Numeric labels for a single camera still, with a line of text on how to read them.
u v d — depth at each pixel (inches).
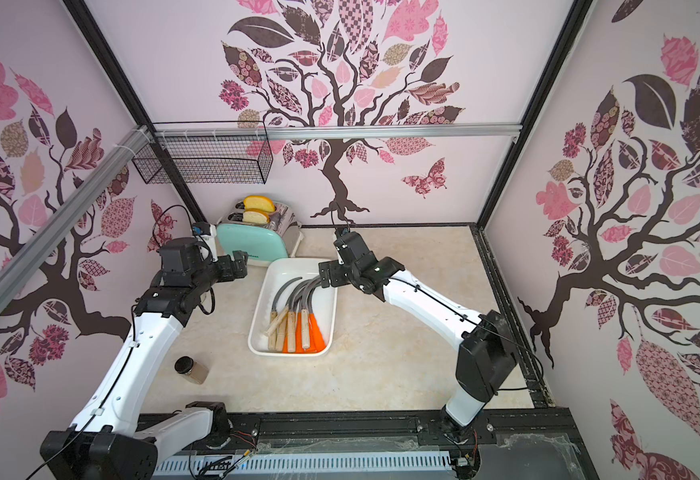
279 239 38.1
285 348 33.5
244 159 31.5
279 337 34.5
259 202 39.5
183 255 21.3
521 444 28.4
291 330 34.4
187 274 21.7
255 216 38.4
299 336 34.3
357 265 23.6
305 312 36.3
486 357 16.9
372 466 27.4
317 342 34.5
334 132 38.5
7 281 20.7
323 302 37.7
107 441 14.5
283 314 36.2
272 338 34.5
